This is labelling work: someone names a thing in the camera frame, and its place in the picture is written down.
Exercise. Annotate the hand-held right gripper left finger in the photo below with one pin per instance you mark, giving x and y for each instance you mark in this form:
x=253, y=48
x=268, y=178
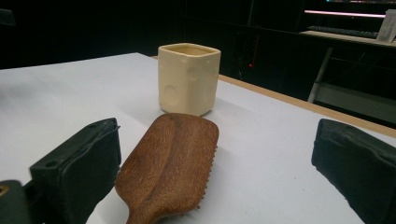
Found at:
x=77, y=168

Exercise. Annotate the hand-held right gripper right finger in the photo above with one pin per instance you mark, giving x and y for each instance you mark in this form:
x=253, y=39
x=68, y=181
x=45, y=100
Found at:
x=358, y=165

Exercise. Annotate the wooden hairbrush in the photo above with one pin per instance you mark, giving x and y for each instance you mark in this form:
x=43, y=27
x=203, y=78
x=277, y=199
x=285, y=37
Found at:
x=169, y=169

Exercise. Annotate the cream square cup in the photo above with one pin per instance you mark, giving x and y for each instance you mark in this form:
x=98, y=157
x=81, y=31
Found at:
x=186, y=79

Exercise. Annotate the wooden desk with metal legs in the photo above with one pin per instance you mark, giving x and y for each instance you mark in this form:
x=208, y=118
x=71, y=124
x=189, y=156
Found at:
x=351, y=77

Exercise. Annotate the black keyboard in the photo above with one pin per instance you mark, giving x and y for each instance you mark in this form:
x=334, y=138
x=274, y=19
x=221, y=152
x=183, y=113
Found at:
x=342, y=31

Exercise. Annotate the white card stand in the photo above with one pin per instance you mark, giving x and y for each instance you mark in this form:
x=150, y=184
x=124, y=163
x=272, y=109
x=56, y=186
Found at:
x=387, y=26

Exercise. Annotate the monitor with glowing edge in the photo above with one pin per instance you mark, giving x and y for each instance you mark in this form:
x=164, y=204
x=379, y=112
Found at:
x=345, y=9

